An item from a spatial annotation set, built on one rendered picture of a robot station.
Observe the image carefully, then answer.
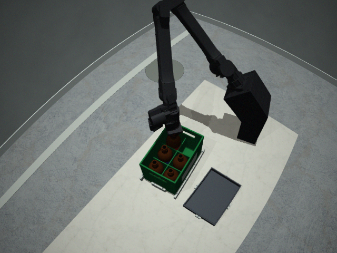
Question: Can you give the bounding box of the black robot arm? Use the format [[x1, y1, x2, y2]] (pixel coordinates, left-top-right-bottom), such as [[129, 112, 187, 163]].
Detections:
[[148, 0, 251, 132]]

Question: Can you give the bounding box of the green crate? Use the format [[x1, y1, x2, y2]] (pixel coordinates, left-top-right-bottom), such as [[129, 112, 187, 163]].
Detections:
[[139, 126, 204, 195]]

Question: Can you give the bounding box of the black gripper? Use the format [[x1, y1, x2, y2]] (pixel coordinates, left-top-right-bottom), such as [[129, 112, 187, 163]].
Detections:
[[167, 117, 183, 139]]

